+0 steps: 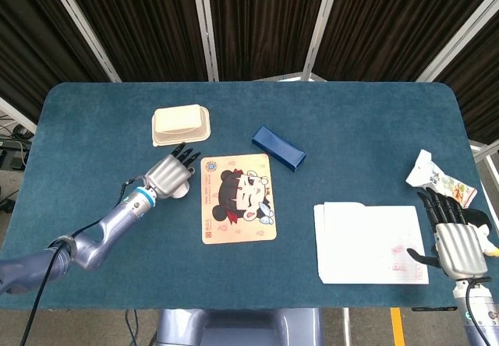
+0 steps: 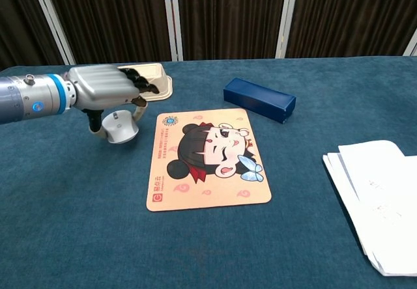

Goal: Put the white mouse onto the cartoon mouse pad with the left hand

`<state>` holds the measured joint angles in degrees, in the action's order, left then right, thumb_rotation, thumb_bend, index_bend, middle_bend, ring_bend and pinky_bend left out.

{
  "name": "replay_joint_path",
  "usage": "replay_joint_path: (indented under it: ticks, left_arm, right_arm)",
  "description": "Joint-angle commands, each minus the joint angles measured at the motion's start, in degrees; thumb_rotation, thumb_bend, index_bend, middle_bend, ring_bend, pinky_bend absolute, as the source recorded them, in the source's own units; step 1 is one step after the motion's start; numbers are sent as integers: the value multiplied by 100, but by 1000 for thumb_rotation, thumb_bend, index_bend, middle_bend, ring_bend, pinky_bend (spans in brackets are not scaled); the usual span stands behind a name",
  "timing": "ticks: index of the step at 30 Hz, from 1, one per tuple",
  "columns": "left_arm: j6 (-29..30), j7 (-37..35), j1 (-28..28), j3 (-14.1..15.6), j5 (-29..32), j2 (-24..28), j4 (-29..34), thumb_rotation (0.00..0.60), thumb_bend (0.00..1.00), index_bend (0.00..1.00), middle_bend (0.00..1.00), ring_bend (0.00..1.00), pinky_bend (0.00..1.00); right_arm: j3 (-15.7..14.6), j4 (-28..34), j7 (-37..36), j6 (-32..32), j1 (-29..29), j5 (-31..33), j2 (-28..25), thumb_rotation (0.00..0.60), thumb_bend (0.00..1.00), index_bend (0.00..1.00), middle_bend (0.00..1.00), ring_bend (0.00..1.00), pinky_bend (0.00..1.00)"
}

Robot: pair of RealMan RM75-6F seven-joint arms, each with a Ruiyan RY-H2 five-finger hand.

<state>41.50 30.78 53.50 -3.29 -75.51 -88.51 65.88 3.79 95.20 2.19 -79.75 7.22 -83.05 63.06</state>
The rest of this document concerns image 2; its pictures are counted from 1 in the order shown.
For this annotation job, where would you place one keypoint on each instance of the dark folding screen panel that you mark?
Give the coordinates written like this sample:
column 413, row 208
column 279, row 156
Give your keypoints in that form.
column 348, row 15
column 19, row 19
column 228, row 15
column 110, row 15

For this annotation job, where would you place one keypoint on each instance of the beige plastic food container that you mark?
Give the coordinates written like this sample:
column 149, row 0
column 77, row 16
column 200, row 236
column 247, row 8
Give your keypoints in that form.
column 163, row 80

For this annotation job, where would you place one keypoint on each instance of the cartoon girl mouse pad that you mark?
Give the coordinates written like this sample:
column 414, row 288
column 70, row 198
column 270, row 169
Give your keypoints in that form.
column 208, row 159

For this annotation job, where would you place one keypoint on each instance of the white paper sheet with writing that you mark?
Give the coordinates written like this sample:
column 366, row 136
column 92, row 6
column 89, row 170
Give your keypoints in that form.
column 384, row 185

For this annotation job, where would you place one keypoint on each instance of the blue velvet tablecloth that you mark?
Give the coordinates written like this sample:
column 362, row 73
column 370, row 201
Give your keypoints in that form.
column 81, row 220

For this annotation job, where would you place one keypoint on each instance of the dark blue rectangular box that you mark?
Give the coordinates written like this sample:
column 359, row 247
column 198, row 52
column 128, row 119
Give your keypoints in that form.
column 259, row 98

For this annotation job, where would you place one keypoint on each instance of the white computer mouse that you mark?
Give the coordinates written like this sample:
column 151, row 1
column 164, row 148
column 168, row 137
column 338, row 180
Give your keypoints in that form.
column 120, row 129

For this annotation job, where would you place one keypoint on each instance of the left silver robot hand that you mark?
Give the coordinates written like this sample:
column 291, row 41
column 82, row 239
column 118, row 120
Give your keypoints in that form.
column 101, row 85

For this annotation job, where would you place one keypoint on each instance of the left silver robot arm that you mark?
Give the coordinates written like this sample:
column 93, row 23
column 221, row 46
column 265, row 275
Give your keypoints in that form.
column 32, row 97

